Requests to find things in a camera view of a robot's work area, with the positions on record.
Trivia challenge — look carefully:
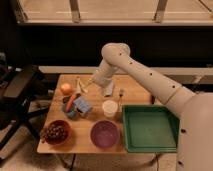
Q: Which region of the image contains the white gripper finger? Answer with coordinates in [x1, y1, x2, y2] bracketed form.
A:
[76, 77, 81, 94]
[81, 88, 88, 93]

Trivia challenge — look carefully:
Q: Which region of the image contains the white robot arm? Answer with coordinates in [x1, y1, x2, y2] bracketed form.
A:
[84, 43, 213, 171]

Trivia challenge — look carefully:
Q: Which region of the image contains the dark blue bowl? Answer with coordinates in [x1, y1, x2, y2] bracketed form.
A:
[62, 100, 86, 118]

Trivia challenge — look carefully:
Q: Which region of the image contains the red bowl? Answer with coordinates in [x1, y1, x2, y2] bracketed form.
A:
[45, 120, 71, 145]

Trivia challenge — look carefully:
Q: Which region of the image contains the purple bowl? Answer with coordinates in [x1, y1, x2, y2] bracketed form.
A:
[90, 120, 120, 149]

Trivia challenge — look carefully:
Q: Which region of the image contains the orange fruit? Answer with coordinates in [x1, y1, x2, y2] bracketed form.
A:
[60, 83, 73, 95]

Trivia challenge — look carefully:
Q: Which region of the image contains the white plastic cup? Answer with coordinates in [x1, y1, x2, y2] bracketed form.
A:
[102, 100, 118, 117]

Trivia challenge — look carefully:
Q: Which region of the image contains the clear plastic fork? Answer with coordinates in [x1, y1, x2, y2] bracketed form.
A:
[118, 89, 125, 112]

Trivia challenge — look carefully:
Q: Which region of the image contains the dark grape bunch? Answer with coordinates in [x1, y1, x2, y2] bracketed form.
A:
[41, 125, 68, 141]

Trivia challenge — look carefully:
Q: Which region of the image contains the black office chair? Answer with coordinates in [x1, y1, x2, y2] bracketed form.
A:
[0, 51, 48, 151]

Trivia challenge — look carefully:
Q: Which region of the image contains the green plastic tray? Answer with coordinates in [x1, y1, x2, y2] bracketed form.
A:
[122, 105, 179, 153]

